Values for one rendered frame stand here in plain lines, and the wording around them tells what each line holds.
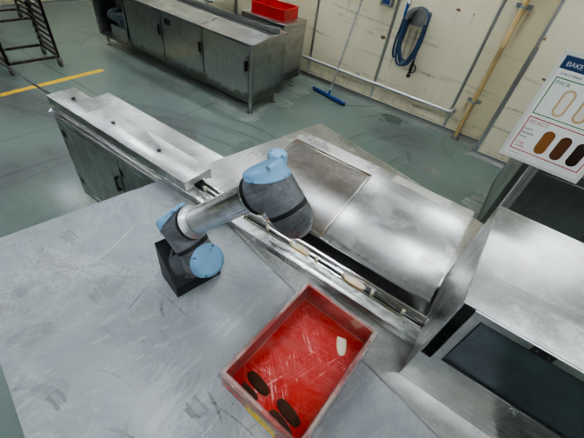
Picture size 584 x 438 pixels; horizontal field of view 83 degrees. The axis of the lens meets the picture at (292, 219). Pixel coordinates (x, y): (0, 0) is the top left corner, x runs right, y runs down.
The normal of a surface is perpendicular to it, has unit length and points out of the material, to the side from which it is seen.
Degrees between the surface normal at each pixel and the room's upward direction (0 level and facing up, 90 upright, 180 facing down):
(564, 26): 90
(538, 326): 0
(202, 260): 54
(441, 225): 10
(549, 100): 90
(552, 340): 0
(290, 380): 0
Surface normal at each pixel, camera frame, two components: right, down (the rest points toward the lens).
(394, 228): 0.03, -0.61
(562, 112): -0.59, 0.51
